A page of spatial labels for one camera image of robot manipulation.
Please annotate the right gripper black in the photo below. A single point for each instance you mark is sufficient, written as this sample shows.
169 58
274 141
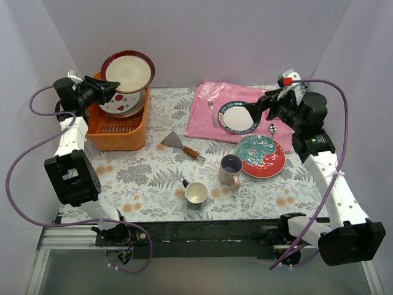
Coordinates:
267 103

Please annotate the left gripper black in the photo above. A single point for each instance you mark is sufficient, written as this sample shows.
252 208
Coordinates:
96 90

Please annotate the watermelon plate blue rim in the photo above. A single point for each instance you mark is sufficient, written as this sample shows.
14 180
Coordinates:
122 103
139 106

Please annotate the red rim cream plate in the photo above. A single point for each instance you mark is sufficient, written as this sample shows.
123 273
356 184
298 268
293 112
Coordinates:
134 71

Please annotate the iridescent mug pink handle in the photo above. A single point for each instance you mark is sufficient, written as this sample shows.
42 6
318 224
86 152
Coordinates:
230 169

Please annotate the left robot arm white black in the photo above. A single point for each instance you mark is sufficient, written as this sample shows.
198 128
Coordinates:
71 174

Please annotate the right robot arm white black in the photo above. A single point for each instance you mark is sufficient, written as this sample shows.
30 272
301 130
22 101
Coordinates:
351 236

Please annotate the orange plastic dish bin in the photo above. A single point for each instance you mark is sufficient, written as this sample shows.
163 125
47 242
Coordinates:
109 133

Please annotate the round plate dark green rim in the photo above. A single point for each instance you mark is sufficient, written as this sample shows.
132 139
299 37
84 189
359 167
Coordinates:
236 119

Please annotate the small silver spoon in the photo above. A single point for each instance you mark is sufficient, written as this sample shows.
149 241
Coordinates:
211 106

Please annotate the pink cloth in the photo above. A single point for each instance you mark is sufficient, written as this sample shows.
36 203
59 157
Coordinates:
200 121

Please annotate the floral table mat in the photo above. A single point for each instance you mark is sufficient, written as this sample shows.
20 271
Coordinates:
146 185

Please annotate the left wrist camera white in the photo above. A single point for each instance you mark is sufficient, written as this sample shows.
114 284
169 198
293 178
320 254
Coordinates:
72 73

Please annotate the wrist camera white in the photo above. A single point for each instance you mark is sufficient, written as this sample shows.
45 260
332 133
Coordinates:
72 73
288 81

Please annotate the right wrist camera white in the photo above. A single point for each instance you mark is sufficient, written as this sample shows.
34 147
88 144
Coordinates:
288 81

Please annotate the metal scraper wooden handle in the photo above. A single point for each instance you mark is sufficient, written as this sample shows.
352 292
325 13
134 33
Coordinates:
173 141

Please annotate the cream cup teal handle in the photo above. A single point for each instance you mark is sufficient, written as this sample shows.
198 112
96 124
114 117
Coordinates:
195 193

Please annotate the aluminium frame rail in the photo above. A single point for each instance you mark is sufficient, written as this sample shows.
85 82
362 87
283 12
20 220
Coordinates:
82 238

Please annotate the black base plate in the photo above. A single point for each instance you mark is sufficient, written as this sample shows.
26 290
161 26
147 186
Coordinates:
256 238

